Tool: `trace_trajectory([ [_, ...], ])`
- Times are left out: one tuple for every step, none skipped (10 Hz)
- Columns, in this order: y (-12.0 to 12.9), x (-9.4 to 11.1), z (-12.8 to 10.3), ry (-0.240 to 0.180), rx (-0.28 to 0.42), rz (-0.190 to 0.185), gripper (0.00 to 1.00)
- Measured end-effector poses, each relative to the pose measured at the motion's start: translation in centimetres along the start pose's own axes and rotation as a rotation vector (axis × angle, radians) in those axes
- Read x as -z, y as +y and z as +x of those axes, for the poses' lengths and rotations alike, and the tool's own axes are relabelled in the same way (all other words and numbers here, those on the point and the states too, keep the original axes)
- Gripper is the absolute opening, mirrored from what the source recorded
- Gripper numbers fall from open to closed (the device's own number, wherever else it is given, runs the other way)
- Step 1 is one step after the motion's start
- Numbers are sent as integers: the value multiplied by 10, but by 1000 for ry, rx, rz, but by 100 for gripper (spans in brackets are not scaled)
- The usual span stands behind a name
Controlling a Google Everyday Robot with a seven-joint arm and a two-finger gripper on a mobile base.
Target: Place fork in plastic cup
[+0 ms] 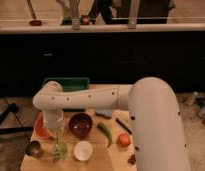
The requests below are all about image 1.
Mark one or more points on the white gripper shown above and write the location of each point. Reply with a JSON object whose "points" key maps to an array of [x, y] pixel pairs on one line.
{"points": [[54, 122]]}

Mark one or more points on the green plastic fork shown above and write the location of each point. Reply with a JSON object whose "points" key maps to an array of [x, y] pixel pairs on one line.
{"points": [[56, 151]]}

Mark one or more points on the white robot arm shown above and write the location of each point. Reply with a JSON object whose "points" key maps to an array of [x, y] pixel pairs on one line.
{"points": [[157, 128]]}

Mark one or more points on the orange plastic cup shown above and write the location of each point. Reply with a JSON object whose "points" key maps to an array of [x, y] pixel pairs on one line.
{"points": [[40, 130]]}

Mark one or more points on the small metal cup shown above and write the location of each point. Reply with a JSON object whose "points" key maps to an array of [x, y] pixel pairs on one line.
{"points": [[34, 149]]}

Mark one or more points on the white round cup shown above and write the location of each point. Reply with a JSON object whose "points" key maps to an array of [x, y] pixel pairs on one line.
{"points": [[83, 150]]}

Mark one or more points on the dark red bowl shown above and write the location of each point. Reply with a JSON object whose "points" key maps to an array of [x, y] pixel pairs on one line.
{"points": [[80, 124]]}

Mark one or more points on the green plastic bin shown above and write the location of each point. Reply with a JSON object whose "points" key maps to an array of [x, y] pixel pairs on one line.
{"points": [[70, 84]]}

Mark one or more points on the black tripod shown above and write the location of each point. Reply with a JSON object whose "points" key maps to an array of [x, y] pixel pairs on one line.
{"points": [[10, 123]]}

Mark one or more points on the green chili pepper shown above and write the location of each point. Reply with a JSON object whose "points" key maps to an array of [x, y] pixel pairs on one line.
{"points": [[101, 126]]}

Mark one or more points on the blue sponge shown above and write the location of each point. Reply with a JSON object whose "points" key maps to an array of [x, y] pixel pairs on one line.
{"points": [[104, 113]]}

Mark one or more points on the dark red small object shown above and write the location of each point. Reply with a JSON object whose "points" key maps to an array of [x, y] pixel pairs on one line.
{"points": [[131, 160]]}

